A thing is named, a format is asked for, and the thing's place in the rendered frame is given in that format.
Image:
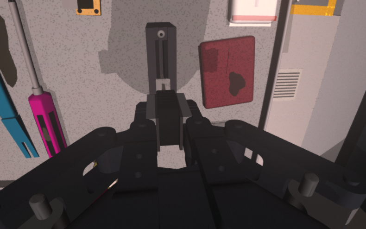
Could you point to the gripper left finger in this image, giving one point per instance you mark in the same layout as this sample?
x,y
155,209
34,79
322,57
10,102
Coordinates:
x,y
71,160

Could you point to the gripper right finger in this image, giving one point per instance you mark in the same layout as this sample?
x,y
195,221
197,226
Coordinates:
x,y
286,160

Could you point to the dark grey key rack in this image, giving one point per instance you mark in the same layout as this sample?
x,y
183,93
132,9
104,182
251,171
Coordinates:
x,y
151,57

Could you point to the light grey cabinet with vent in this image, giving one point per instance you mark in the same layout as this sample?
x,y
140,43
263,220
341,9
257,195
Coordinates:
x,y
308,94

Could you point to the blue forked trim tool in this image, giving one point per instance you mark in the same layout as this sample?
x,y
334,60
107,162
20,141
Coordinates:
x,y
11,123

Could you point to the red stained cloth pad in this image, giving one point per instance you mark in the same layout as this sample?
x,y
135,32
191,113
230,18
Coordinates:
x,y
243,57

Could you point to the white box with red stripe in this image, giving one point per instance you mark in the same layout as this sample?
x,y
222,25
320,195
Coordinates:
x,y
251,11

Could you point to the orange plate with black inset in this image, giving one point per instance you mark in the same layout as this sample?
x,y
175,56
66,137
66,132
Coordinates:
x,y
88,7

